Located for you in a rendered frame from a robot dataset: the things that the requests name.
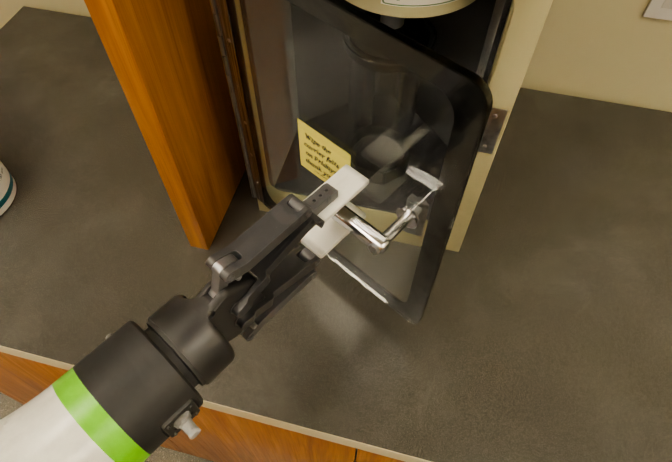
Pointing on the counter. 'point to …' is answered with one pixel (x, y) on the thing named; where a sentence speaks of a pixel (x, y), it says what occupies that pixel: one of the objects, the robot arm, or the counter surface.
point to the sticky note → (320, 153)
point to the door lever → (377, 243)
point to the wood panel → (170, 78)
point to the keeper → (492, 130)
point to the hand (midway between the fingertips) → (335, 210)
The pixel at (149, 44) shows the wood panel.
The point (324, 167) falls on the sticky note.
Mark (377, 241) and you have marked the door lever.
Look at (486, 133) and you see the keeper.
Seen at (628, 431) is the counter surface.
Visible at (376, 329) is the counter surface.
